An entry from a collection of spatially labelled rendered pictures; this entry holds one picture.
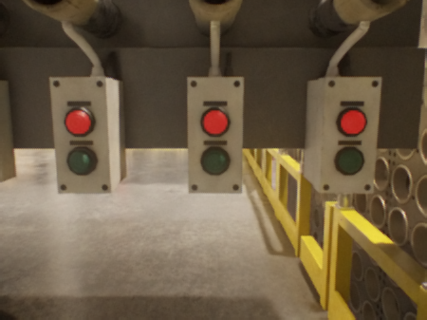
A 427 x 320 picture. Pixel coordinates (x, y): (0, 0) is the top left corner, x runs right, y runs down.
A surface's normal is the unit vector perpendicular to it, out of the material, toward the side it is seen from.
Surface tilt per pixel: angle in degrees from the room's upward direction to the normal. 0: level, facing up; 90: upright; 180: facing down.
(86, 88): 90
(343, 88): 90
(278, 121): 90
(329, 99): 90
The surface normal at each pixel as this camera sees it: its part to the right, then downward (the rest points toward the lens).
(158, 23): 0.00, 0.16
